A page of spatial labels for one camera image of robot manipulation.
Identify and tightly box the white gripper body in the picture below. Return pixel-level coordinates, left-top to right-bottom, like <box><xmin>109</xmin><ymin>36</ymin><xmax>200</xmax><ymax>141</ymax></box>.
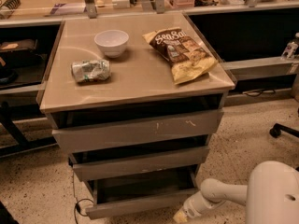
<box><xmin>182</xmin><ymin>191</ymin><xmax>224</xmax><ymax>218</ymax></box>

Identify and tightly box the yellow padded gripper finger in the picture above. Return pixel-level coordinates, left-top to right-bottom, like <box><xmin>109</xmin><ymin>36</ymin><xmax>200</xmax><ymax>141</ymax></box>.
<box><xmin>173</xmin><ymin>208</ymin><xmax>188</xmax><ymax>224</ymax></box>

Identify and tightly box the grey bottom drawer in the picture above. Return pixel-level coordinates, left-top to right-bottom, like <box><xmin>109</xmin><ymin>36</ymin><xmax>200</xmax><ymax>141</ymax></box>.
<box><xmin>86</xmin><ymin>166</ymin><xmax>198</xmax><ymax>219</ymax></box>

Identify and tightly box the grey drawer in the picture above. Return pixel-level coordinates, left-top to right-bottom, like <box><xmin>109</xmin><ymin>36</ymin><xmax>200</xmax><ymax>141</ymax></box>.
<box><xmin>73</xmin><ymin>135</ymin><xmax>208</xmax><ymax>181</ymax></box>
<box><xmin>86</xmin><ymin>166</ymin><xmax>198</xmax><ymax>219</ymax></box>
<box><xmin>53</xmin><ymin>93</ymin><xmax>223</xmax><ymax>153</ymax></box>

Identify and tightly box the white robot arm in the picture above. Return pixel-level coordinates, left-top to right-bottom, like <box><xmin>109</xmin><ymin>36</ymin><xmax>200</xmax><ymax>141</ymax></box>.
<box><xmin>174</xmin><ymin>161</ymin><xmax>299</xmax><ymax>224</ymax></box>

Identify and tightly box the grey middle drawer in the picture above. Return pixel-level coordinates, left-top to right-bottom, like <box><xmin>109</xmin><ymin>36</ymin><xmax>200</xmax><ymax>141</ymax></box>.
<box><xmin>73</xmin><ymin>135</ymin><xmax>208</xmax><ymax>181</ymax></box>

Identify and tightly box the grey top drawer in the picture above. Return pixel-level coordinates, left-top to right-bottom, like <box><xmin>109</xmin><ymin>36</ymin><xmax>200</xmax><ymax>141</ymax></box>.
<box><xmin>53</xmin><ymin>93</ymin><xmax>223</xmax><ymax>153</ymax></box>

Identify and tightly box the grey drawer cabinet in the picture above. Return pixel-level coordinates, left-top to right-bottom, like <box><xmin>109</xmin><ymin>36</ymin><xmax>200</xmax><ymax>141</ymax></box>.
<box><xmin>36</xmin><ymin>11</ymin><xmax>237</xmax><ymax>203</ymax></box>

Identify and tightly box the black office chair base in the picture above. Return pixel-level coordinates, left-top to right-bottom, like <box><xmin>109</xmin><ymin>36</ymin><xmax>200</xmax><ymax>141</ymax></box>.
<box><xmin>269</xmin><ymin>123</ymin><xmax>299</xmax><ymax>138</ymax></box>

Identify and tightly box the sea salt chips bag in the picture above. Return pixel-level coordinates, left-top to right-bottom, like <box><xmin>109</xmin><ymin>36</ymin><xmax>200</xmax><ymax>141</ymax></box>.
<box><xmin>143</xmin><ymin>27</ymin><xmax>218</xmax><ymax>84</ymax></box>

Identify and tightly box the white bowl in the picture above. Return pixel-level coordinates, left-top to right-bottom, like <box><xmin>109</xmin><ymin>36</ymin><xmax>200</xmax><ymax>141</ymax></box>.
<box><xmin>94</xmin><ymin>30</ymin><xmax>129</xmax><ymax>58</ymax></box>

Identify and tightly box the plastic bottle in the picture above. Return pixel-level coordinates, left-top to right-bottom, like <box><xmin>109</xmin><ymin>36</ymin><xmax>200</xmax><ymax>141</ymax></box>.
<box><xmin>281</xmin><ymin>33</ymin><xmax>299</xmax><ymax>59</ymax></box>

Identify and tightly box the dark shoe on shelf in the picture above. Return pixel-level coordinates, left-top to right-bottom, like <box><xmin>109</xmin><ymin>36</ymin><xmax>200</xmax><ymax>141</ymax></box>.
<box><xmin>0</xmin><ymin>57</ymin><xmax>18</xmax><ymax>85</ymax></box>

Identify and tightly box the brown box on shelf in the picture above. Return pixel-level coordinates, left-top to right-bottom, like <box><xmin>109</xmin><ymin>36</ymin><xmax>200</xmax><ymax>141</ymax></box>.
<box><xmin>0</xmin><ymin>39</ymin><xmax>37</xmax><ymax>53</ymax></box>

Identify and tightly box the purple paper on desk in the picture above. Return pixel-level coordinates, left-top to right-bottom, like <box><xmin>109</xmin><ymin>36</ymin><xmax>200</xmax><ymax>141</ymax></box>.
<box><xmin>50</xmin><ymin>3</ymin><xmax>86</xmax><ymax>16</ymax></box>

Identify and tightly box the black spiral object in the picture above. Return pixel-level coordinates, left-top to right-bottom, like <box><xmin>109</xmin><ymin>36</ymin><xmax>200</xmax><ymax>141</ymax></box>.
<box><xmin>0</xmin><ymin>0</ymin><xmax>21</xmax><ymax>20</ymax></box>

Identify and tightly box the black floor cable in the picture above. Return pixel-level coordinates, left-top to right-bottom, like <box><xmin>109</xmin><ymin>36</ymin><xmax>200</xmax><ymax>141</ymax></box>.
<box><xmin>72</xmin><ymin>171</ymin><xmax>95</xmax><ymax>224</ymax></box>

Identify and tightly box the black cable under desk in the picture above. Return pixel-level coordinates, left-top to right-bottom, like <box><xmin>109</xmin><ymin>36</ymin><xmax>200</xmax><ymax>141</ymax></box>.
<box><xmin>241</xmin><ymin>89</ymin><xmax>277</xmax><ymax>98</ymax></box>

